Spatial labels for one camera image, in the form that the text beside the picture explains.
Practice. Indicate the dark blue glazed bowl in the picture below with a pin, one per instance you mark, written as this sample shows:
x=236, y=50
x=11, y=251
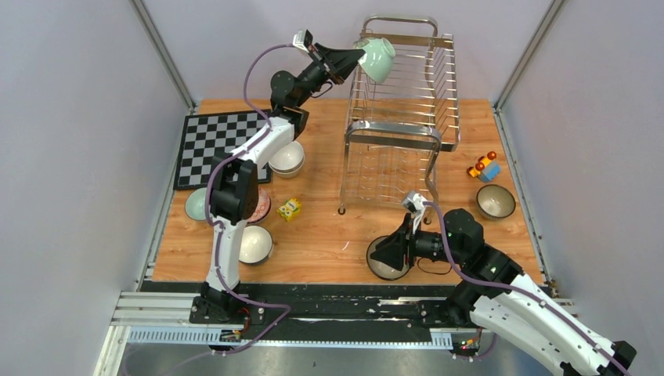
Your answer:
x=381, y=270

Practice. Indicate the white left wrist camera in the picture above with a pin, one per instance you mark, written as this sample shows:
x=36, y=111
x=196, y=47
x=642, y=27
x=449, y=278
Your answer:
x=302, y=40

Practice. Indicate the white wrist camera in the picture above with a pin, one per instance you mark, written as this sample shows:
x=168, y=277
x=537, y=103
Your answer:
x=302, y=40
x=414, y=203

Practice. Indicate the aluminium right frame post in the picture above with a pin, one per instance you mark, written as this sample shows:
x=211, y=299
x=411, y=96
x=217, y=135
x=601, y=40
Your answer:
x=545, y=24

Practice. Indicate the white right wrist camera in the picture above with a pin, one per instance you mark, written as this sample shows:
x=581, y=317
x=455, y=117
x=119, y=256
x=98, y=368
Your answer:
x=414, y=203

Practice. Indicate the pale green striped bowl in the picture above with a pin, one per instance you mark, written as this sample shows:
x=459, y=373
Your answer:
x=195, y=205

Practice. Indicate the dark patterned rim bowl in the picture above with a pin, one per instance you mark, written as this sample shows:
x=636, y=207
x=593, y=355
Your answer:
x=495, y=202

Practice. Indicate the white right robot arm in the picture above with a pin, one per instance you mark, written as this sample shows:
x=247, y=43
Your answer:
x=497, y=295

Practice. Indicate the yellow green toy block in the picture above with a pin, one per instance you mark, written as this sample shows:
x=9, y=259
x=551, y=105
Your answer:
x=290, y=209

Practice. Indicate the steel two-tier dish rack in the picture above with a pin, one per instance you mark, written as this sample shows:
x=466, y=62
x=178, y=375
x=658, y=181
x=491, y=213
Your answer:
x=396, y=130

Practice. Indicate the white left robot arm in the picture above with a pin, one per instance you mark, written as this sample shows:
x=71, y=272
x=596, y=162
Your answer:
x=232, y=189

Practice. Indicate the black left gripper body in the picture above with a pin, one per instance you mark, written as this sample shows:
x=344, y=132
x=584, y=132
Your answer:
x=311, y=80

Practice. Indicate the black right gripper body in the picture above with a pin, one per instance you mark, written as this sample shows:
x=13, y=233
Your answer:
x=429, y=244

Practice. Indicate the aluminium frame post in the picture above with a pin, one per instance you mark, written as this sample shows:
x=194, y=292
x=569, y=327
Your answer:
x=545, y=24
x=158, y=43

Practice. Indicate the orange blue toy car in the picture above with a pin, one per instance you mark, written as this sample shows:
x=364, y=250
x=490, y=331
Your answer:
x=486, y=169

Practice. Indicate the plain cream bowl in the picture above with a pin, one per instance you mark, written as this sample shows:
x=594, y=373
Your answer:
x=288, y=159

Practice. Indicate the teal white striped bowl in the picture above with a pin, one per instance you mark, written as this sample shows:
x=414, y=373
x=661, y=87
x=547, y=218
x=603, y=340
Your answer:
x=256, y=246

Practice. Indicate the cream bowl green leaf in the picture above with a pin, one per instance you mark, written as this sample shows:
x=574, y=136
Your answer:
x=287, y=174

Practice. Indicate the aluminium left frame post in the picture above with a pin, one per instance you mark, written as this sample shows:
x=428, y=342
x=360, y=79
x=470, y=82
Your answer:
x=158, y=43

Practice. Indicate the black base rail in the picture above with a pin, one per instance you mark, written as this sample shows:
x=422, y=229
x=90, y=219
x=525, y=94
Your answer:
x=324, y=312

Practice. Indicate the mint green glazed bowl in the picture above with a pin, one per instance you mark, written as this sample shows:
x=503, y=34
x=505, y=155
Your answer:
x=378, y=59

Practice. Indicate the black white chessboard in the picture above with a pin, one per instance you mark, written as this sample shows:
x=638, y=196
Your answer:
x=205, y=135

